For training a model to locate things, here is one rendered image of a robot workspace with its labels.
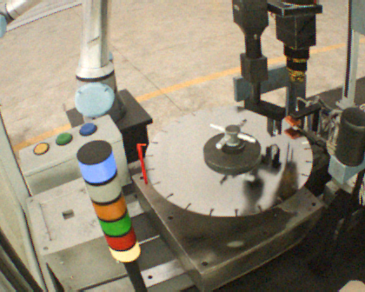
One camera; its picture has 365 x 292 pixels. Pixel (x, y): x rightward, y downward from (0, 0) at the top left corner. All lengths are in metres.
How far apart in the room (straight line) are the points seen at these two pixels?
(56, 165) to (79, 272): 0.29
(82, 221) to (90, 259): 0.08
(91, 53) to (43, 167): 0.33
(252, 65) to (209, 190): 0.23
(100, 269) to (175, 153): 0.29
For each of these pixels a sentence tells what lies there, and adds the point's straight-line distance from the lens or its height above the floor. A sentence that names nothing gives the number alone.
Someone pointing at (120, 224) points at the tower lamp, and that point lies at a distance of 0.51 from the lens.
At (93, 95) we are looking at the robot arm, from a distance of 1.07.
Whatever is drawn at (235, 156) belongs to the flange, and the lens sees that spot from 0.74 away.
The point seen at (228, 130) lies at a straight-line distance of 0.73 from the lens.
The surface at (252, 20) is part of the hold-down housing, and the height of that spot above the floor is 1.21.
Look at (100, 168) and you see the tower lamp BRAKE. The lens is 0.45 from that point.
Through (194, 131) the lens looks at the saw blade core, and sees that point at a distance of 0.83.
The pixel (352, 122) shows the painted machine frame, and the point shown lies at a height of 1.12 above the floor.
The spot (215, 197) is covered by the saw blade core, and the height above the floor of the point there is 0.95.
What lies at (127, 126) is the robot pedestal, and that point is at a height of 0.75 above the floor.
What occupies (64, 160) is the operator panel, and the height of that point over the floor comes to 0.89.
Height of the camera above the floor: 1.42
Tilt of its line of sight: 37 degrees down
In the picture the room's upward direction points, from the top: 6 degrees counter-clockwise
